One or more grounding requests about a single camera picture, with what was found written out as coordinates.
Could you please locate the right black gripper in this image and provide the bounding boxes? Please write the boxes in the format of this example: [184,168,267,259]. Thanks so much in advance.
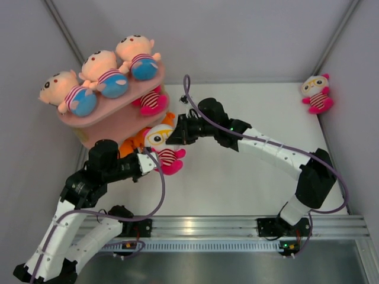
[167,114,217,146]

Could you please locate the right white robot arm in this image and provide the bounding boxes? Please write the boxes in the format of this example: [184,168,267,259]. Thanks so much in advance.
[166,98,336,236]

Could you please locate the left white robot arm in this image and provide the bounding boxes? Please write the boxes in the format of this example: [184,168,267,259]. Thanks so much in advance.
[13,140,155,283]

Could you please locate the boy plush red dot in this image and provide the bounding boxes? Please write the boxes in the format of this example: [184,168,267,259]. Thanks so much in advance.
[115,35,161,81]

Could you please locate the white pink plush face down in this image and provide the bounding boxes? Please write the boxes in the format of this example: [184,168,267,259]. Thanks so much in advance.
[132,86,168,116]

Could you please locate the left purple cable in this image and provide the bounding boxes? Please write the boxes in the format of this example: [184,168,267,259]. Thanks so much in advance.
[29,147,166,284]

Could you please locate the orange plush toy middle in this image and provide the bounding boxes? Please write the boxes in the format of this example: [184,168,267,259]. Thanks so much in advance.
[119,128,149,158]

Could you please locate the white pink plush yellow glasses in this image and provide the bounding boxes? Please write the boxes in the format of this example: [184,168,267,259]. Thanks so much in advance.
[300,73,334,115]

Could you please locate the boy plush black hair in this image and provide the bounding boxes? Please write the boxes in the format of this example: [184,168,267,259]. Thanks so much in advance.
[38,70,97,117]

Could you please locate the pink two-tier wooden shelf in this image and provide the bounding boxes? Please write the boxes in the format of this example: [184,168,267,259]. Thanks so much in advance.
[57,62,169,149]

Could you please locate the orange plush toy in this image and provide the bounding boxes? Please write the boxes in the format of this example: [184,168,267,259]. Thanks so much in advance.
[119,128,149,158]
[161,112,176,127]

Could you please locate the white slotted cable duct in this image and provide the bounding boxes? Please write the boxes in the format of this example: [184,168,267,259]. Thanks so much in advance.
[100,240,299,253]

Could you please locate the orange plush toy right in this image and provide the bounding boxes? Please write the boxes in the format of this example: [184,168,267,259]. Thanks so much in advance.
[161,112,176,127]

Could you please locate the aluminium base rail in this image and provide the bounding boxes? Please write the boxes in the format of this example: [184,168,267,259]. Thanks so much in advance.
[73,215,371,238]

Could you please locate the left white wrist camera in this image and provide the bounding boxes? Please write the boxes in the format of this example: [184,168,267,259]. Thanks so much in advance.
[137,152,158,176]

